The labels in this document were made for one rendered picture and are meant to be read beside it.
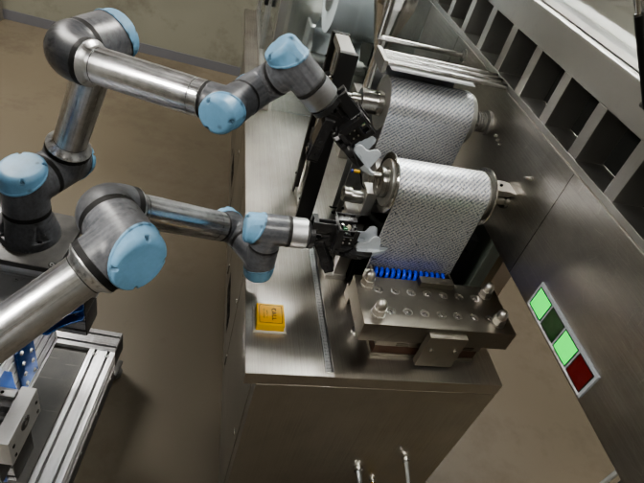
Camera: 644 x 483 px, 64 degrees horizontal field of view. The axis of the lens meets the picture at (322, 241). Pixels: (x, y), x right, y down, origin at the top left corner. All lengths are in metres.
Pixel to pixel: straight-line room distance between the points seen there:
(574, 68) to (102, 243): 1.05
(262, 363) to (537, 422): 1.76
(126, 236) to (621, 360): 0.91
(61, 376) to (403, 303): 1.25
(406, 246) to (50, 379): 1.31
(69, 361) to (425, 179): 1.42
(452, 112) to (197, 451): 1.49
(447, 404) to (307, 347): 0.41
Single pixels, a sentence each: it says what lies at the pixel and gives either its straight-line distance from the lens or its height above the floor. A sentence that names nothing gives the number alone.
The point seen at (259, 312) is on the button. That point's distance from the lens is 1.30.
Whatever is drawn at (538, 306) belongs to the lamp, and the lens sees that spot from 1.27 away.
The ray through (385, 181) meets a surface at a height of 1.27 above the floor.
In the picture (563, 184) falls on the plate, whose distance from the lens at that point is 1.26.
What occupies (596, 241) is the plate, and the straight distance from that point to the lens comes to 1.16.
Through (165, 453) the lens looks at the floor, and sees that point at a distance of 2.12.
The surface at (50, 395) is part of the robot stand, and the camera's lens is 2.02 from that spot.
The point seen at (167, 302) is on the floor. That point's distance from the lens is 2.54.
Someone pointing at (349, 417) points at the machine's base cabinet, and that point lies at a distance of 1.42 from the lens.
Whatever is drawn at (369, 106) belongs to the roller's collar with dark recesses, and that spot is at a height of 1.33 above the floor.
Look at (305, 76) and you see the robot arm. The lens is 1.07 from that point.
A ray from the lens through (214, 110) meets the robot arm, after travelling 0.99.
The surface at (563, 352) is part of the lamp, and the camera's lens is 1.20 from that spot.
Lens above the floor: 1.89
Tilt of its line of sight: 39 degrees down
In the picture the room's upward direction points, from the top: 18 degrees clockwise
